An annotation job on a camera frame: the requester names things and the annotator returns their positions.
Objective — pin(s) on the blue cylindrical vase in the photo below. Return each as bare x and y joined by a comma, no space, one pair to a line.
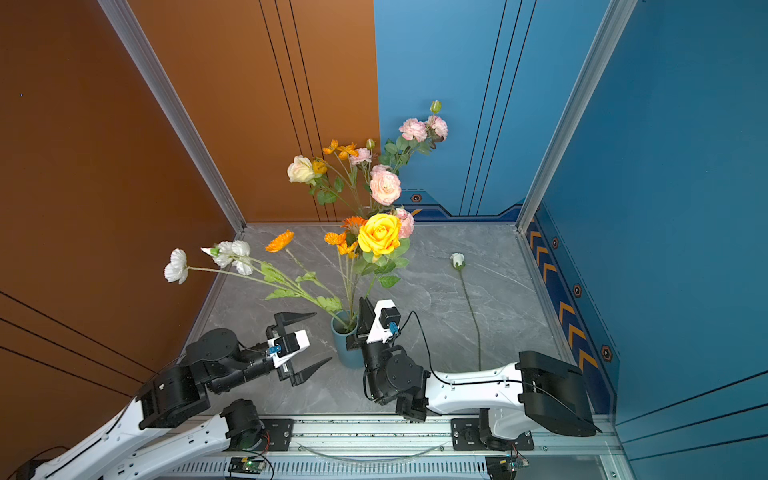
344,329

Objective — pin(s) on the small white bud stem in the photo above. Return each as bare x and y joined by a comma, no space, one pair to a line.
458,263

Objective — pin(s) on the red orange flower stem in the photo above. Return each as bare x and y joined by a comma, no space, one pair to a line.
350,265

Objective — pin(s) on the white poppy flower stem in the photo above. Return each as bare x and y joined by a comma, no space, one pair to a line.
233,258

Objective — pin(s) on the large pink ranunculus stem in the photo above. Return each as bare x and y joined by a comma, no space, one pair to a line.
386,190

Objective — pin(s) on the pink peony flower stem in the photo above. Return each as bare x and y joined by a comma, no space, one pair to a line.
362,161

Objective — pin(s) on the white rose flower stem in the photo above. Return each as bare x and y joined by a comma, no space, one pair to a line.
301,169

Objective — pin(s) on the orange poppy flower stem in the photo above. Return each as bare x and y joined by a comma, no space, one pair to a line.
335,148

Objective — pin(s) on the pink rose flower stem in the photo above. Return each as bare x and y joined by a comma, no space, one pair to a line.
416,137

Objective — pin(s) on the orange rose flower stem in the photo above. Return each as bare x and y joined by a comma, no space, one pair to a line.
382,273

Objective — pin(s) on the clear glass vase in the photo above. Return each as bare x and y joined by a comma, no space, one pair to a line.
370,236

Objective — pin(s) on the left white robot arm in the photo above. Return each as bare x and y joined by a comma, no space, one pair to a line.
133,444

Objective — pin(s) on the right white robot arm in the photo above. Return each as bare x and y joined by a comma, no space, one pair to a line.
535,391

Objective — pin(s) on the left green circuit board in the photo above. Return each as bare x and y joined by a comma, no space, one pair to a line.
247,467

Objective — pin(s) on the right circuit board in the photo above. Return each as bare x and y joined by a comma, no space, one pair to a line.
501,468

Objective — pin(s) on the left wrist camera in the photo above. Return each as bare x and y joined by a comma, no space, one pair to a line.
283,348

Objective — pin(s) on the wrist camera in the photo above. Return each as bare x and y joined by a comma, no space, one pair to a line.
385,324
283,348

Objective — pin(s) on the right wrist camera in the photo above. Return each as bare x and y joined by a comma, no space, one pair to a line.
385,324

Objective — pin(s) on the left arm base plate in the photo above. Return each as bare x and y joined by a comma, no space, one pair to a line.
275,436

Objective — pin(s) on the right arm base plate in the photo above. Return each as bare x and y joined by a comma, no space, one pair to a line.
473,434

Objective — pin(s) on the aluminium front rail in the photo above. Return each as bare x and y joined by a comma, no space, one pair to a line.
388,447

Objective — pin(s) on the left aluminium corner post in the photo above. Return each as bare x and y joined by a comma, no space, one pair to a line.
129,31

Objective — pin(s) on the aluminium corner post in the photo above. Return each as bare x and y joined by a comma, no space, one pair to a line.
607,37
129,31

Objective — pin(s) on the right aluminium corner post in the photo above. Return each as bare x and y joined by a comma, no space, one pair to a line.
607,37

